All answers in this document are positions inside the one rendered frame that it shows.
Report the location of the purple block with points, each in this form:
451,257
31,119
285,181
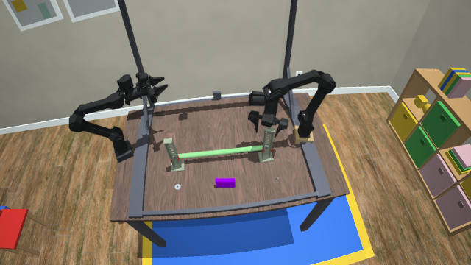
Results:
225,182

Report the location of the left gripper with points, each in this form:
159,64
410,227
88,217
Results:
254,118

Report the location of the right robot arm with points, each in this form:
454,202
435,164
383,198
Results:
113,101

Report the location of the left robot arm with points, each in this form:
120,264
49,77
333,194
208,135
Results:
280,87

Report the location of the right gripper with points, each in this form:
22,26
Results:
151,81

